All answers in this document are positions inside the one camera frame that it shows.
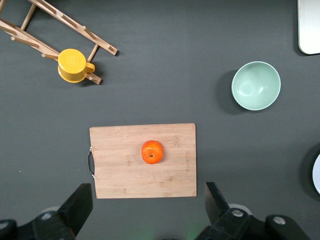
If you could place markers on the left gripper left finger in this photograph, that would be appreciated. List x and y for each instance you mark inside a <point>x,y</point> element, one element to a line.
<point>72,215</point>

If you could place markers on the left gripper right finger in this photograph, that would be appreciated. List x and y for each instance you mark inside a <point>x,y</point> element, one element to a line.
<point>220,217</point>

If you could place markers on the orange mandarin fruit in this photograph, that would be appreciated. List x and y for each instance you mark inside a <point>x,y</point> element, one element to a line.
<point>152,152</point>

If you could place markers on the white round plate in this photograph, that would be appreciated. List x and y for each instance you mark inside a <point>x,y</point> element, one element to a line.
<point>317,175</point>

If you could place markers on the wooden cutting board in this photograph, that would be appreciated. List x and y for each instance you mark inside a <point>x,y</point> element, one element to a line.
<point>125,170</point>

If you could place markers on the mint green bowl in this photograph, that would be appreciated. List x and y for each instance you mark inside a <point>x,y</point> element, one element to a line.
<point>255,85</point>

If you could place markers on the yellow mug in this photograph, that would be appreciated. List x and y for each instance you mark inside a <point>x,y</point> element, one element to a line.
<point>72,65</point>

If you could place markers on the wooden mug rack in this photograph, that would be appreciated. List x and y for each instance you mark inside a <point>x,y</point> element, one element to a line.
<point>100,42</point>

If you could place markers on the cream bear print tray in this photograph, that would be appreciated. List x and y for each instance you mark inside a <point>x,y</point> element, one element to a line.
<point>310,25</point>

